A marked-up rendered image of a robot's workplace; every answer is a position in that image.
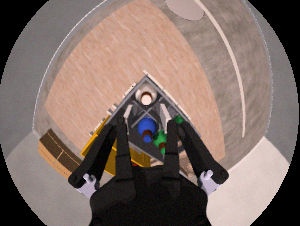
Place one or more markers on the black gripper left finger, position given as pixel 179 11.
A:
pixel 87 176

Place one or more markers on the blue bottle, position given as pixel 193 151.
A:
pixel 147 126

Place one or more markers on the white bottle with grey label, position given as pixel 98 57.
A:
pixel 149 94

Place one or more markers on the yellow crate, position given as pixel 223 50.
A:
pixel 137 156

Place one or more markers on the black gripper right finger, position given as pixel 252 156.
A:
pixel 210 174

